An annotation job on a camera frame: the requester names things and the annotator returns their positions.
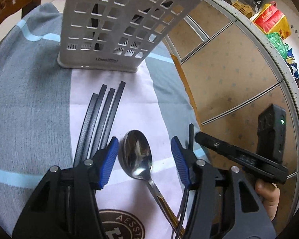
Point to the yellow wooden rack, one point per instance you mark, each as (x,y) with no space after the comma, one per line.
(243,7)

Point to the steel spoon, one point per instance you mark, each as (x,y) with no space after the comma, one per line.
(134,154)

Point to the green plastic bag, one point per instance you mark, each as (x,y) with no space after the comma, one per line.
(276,44)

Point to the speckled white countertop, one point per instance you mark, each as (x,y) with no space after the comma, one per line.
(292,97)

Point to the wooden base cabinets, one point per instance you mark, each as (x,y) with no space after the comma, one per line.
(226,79)

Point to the grey plastic utensil holder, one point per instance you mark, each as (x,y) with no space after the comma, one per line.
(77,63)

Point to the blue plastic bag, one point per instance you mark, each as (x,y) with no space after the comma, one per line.
(290,54)

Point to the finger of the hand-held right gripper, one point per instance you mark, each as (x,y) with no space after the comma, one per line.
(239,158)

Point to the blue and white printed cloth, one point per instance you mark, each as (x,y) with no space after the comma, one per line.
(27,104)

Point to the person's right hand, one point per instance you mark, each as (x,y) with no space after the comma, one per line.
(269,196)

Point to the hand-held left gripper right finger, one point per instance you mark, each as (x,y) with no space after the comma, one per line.
(180,161)

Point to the red and yellow shopping bag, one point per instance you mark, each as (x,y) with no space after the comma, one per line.
(271,17)

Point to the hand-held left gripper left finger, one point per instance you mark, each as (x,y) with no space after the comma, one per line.
(108,161)

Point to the set of black chopsticks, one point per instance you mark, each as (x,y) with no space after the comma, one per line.
(116,102)

